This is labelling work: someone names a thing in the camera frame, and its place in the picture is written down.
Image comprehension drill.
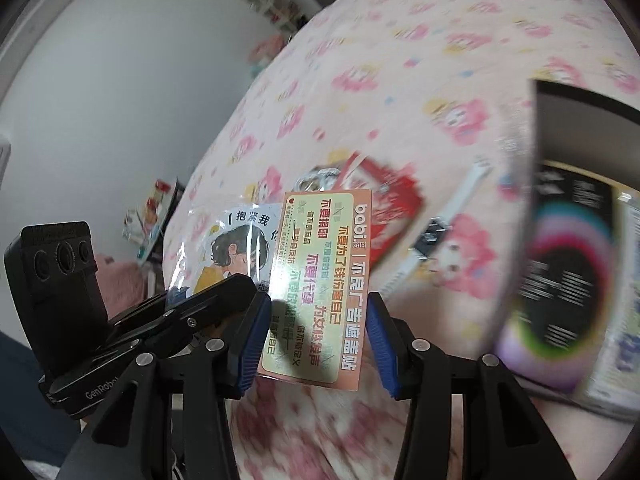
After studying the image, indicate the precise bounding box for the clear case plush keychain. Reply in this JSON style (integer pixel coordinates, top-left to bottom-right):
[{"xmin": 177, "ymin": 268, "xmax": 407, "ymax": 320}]
[{"xmin": 292, "ymin": 164, "xmax": 351, "ymax": 196}]

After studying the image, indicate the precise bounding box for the clear glitter wrapper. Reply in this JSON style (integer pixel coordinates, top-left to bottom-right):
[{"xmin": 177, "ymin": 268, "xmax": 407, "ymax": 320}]
[{"xmin": 497, "ymin": 105, "xmax": 538, "ymax": 211}]

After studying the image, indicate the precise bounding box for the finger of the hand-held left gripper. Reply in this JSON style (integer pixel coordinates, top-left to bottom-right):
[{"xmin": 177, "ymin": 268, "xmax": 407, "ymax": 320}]
[{"xmin": 107, "ymin": 274, "xmax": 259, "ymax": 357}]

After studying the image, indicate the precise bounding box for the pink printed blanket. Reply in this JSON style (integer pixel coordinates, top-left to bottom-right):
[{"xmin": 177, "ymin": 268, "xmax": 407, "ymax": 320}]
[{"xmin": 160, "ymin": 0, "xmax": 640, "ymax": 411}]

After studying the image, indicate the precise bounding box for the black cardboard box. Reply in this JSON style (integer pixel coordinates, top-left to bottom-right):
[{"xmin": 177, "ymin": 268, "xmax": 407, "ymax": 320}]
[{"xmin": 492, "ymin": 80, "xmax": 640, "ymax": 421}]

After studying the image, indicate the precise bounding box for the black rainbow circle booklet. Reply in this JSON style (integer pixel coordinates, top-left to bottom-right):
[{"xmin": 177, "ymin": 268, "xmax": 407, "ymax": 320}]
[{"xmin": 495, "ymin": 160, "xmax": 616, "ymax": 386}]

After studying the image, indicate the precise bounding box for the red packet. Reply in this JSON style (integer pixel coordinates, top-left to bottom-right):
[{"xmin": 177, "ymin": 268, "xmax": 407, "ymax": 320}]
[{"xmin": 340, "ymin": 152, "xmax": 426, "ymax": 266}]

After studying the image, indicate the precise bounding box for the dark blue cloth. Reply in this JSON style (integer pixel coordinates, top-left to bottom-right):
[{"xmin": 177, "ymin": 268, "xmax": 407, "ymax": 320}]
[{"xmin": 0, "ymin": 330, "xmax": 81, "ymax": 480}]

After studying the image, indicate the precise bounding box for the pink plush cushion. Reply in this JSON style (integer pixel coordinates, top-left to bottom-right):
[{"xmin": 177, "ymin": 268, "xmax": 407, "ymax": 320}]
[{"xmin": 97, "ymin": 252, "xmax": 166, "ymax": 321}]

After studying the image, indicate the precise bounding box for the girl cartoon sticker bag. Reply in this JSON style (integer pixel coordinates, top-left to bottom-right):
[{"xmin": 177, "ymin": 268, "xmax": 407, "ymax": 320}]
[{"xmin": 167, "ymin": 202, "xmax": 283, "ymax": 301}]

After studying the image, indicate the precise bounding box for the orange sticker card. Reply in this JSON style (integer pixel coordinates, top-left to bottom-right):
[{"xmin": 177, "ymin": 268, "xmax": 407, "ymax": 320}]
[{"xmin": 257, "ymin": 189, "xmax": 373, "ymax": 392}]

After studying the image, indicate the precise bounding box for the pile of colourful packets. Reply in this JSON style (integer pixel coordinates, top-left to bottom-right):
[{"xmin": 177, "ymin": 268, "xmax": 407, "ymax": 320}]
[{"xmin": 122, "ymin": 177, "xmax": 187, "ymax": 266}]

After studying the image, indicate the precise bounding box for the white smartwatch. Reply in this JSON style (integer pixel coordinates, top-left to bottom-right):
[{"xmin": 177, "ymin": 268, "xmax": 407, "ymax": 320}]
[{"xmin": 377, "ymin": 155, "xmax": 493, "ymax": 293}]

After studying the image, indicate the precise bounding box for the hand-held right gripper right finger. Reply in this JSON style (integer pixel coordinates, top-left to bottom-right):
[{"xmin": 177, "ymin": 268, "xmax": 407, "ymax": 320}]
[{"xmin": 366, "ymin": 291, "xmax": 576, "ymax": 480}]

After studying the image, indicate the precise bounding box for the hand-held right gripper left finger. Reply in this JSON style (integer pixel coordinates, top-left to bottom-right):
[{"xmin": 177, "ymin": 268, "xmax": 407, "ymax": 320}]
[{"xmin": 57, "ymin": 291, "xmax": 273, "ymax": 480}]

